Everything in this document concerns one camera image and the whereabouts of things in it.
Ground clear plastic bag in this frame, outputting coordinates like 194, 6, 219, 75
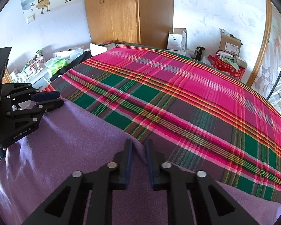
53, 47, 85, 64

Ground small black object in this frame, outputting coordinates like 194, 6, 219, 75
195, 46, 206, 60

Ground clutter of small packets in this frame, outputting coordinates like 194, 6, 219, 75
9, 54, 47, 81

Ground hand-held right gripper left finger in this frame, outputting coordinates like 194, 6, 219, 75
28, 139, 134, 225

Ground printed door curtain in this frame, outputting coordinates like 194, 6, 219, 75
254, 3, 281, 115

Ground white open box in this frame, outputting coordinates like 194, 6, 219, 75
167, 28, 187, 52

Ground wooden wardrobe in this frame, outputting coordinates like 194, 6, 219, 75
83, 0, 174, 50

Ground black cloth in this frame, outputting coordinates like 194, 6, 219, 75
50, 52, 94, 81

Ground wooden door frame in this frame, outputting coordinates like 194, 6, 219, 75
246, 0, 272, 87

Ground purple fleece towel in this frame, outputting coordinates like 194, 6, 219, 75
0, 97, 281, 225

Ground brown cardboard box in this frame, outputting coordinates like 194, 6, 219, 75
219, 28, 242, 57

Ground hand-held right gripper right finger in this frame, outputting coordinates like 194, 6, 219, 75
144, 139, 260, 225

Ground green plastic bag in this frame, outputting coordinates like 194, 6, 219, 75
44, 58, 68, 75

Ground plaid bed sheet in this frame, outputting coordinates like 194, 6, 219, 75
41, 43, 281, 203

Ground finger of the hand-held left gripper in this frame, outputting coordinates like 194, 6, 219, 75
5, 83, 60, 104
6, 98, 64, 122

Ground red box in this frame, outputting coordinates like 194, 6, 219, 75
213, 50, 247, 80

